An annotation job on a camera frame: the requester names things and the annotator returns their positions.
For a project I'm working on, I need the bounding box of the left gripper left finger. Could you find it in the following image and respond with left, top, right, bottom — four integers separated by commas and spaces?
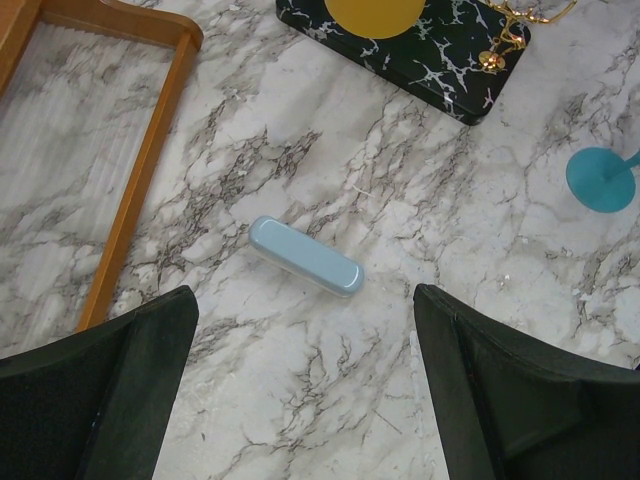
1, 286, 199, 479

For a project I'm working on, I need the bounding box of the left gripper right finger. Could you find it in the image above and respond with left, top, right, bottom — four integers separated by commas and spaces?
413, 284, 639, 479

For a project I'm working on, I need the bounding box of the blue plastic goblet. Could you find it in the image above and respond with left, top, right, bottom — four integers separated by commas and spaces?
566, 147, 639, 213

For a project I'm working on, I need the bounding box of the orange plastic goblet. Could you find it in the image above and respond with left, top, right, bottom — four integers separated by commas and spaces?
324, 0, 426, 39

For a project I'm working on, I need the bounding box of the wooden shelf rack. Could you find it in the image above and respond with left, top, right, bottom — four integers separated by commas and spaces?
1, 1, 203, 341

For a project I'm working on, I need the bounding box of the light blue nail file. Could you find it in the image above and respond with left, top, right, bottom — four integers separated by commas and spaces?
248, 216, 365, 298

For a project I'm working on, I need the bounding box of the gold wire glass rack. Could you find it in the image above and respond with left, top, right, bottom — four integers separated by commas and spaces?
276, 1, 575, 126

